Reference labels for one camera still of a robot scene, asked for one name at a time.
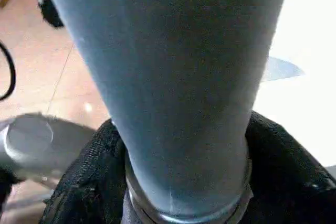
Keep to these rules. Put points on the dark rounded robot foot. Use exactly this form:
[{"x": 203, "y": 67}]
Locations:
[{"x": 39, "y": 142}]

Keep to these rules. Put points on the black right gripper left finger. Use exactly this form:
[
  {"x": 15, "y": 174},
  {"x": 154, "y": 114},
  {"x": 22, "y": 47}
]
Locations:
[{"x": 89, "y": 176}]

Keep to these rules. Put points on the white plastic table top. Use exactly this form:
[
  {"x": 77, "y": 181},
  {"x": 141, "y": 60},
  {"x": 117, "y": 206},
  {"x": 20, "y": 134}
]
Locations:
[{"x": 302, "y": 37}]

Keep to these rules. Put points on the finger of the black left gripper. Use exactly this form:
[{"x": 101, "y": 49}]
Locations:
[{"x": 51, "y": 6}]

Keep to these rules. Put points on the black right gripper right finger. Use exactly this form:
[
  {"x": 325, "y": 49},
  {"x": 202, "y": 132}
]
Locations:
[{"x": 286, "y": 176}]

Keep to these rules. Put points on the white plastic table leg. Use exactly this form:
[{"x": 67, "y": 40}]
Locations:
[{"x": 170, "y": 64}]

